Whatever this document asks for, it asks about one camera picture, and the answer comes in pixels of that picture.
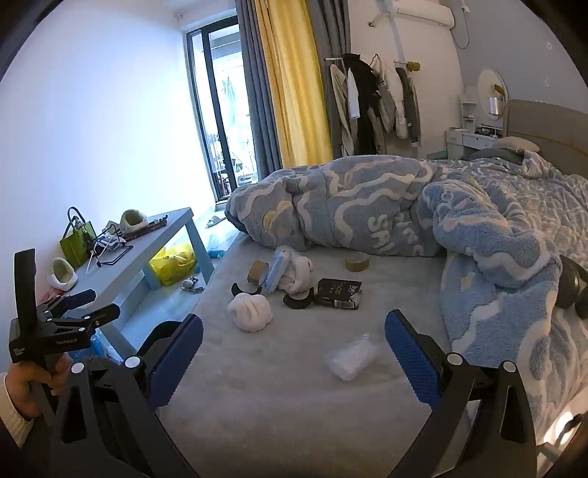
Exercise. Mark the grey floor slipper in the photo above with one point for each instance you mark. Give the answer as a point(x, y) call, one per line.
point(215, 221)

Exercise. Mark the round mirror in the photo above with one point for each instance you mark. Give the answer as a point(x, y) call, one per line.
point(489, 85)

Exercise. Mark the light blue table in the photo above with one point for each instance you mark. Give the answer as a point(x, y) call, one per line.
point(151, 239)

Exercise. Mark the person's left hand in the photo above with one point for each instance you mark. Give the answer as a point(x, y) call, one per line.
point(20, 390)

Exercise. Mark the black coat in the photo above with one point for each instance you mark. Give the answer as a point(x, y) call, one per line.
point(365, 115)

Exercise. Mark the grey curtain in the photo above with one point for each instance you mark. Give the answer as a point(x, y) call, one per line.
point(330, 27)
point(257, 115)

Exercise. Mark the person's left forearm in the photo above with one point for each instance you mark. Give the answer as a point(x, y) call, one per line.
point(11, 427)

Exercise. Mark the blue printed fleece blanket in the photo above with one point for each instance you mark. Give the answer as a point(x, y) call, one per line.
point(367, 197)

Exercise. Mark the light grey pillow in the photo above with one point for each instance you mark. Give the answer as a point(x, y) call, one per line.
point(519, 143)

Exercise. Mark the grey bed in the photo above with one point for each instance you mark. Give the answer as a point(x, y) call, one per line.
point(275, 404)

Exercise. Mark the clear plastic wrap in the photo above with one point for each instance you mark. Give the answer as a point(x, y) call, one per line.
point(351, 358)

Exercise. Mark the blue tissue packet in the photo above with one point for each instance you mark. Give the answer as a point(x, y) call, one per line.
point(278, 271)

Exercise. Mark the brown tape roll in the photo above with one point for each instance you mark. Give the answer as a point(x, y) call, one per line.
point(358, 265)

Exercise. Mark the white vanity table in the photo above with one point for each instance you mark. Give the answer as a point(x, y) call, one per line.
point(459, 142)

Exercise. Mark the black round object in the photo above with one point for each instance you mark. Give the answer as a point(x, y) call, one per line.
point(572, 285)

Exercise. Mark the yellow plastic bag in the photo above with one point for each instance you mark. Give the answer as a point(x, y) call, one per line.
point(172, 266)

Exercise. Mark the clothes rack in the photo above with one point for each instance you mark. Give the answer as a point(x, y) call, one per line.
point(333, 59)

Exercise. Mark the black packet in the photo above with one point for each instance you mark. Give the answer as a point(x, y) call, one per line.
point(337, 292)

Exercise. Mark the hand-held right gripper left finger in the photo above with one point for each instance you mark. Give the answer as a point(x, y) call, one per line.
point(177, 356)

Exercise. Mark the black tape roll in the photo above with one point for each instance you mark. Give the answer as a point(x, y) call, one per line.
point(241, 289)
point(298, 303)

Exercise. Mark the beige coat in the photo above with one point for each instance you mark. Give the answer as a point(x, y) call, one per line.
point(339, 105)

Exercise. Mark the grey and white jacket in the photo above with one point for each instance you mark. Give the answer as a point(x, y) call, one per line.
point(404, 105)

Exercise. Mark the white cloth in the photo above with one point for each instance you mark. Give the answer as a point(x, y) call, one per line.
point(301, 275)

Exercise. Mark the white air conditioner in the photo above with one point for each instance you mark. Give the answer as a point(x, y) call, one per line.
point(422, 14)

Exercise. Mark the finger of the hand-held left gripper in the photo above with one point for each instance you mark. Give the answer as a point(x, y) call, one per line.
point(80, 298)
point(103, 315)

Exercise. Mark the green handbag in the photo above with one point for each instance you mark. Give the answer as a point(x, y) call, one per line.
point(76, 246)

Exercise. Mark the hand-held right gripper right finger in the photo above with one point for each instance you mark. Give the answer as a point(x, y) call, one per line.
point(411, 356)

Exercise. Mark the white desktop shelf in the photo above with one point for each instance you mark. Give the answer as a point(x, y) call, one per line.
point(468, 112)

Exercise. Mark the blue patterned packet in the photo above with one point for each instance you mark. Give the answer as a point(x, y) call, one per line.
point(109, 241)

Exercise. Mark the white crumpled cloth lump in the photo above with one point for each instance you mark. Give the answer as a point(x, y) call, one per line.
point(250, 312)

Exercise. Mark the blue printed bag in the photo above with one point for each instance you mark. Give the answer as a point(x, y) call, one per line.
point(99, 344)

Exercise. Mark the dark wooden stick bundle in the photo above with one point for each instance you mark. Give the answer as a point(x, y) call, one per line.
point(147, 226)

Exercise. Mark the yellow curtain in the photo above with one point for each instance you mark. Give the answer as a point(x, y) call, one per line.
point(294, 92)

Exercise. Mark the black framed glass door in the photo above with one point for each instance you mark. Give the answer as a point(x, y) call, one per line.
point(195, 92)

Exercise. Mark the cardboard tape roll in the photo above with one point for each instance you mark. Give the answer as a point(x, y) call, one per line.
point(257, 272)

